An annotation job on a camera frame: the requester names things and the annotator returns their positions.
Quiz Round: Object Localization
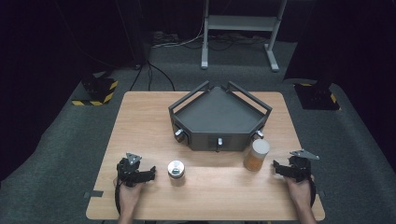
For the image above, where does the person's left hand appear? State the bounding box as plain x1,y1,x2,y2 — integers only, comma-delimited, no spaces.
113,177,146,216

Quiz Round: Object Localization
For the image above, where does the black yellow striped stand base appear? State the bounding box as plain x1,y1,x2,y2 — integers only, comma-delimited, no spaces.
71,71,120,107
293,81,342,111

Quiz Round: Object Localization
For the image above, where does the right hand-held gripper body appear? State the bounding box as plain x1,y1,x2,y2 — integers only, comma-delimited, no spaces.
289,149,320,183

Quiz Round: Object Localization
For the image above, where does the grey metal stand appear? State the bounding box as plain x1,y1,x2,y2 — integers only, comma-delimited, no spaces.
200,0,289,73

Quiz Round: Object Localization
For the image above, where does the white floor cable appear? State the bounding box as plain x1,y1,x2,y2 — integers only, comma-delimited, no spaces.
152,17,207,49

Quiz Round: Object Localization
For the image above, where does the black corner rack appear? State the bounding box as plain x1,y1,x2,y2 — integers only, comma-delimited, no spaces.
167,79,274,153

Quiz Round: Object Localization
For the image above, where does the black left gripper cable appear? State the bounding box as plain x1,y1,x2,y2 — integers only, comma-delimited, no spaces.
113,179,123,217

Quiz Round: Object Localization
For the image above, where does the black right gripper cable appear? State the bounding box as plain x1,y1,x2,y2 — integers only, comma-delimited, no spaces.
307,175,318,208

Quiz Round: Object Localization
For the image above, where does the black floor cable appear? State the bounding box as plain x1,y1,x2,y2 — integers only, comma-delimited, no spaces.
129,60,177,92

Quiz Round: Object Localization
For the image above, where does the person's right hand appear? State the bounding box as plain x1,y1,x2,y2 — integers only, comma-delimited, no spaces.
284,175,316,210

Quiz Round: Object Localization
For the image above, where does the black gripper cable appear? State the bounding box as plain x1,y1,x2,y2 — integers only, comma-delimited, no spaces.
307,175,318,208
113,179,123,217

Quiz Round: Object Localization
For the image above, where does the small silver-lidded glass jar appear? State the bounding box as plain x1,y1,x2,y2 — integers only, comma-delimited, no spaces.
167,160,186,180

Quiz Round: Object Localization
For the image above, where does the tall white-lidded orange jar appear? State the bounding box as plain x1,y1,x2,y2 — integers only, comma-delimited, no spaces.
243,138,271,173

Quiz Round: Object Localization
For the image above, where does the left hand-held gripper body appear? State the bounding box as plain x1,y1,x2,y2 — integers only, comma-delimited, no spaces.
116,152,144,188

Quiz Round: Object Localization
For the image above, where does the black cable bundle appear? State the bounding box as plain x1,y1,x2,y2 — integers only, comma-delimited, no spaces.
180,32,269,52

